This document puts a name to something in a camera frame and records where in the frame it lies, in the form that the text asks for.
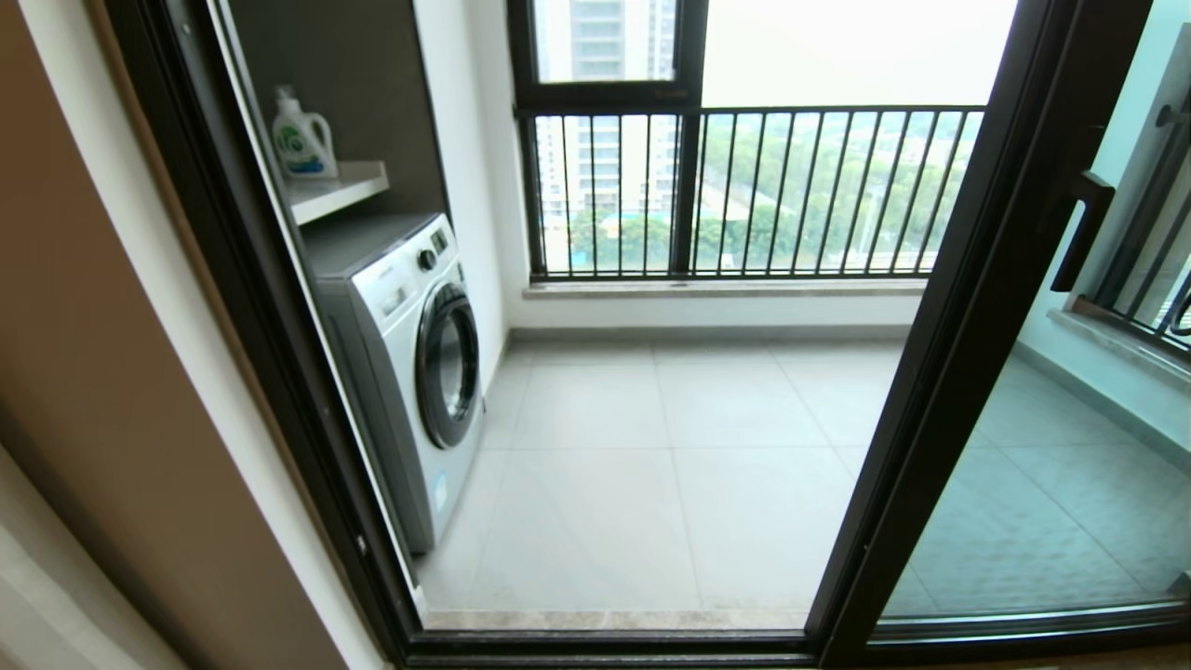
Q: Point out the dark framed sliding glass door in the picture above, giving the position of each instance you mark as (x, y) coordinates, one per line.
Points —
(968, 326)

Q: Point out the grey stone window sill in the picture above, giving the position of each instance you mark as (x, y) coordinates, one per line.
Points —
(1117, 354)
(726, 289)

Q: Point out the white front-load washing machine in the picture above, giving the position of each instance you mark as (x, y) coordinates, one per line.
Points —
(400, 419)

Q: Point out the high-rise apartment building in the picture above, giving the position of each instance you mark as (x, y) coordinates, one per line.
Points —
(600, 37)

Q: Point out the black balcony railing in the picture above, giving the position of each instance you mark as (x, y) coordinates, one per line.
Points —
(837, 112)

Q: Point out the white laundry detergent bottle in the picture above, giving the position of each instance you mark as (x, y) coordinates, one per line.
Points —
(305, 144)

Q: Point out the black window guard railing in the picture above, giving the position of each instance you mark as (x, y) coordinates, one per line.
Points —
(1121, 326)

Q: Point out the cream curtain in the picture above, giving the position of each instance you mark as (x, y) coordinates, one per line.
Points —
(46, 623)

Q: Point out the black window frame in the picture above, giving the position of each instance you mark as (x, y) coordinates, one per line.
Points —
(605, 97)

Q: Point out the white wall shelf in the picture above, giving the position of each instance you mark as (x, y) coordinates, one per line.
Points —
(340, 191)

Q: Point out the dark sliding door frame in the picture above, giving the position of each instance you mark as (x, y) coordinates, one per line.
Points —
(298, 372)

